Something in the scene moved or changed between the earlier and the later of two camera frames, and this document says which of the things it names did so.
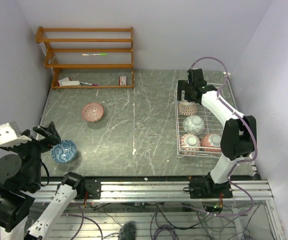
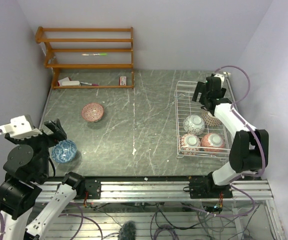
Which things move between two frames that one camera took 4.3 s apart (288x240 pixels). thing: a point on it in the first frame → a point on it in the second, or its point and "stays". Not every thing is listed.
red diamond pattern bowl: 211,140 stays
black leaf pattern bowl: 194,124 stays
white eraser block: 70,83 stays
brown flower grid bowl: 187,108 → 210,120
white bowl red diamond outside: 190,140 stays
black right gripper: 183,85 → 200,88
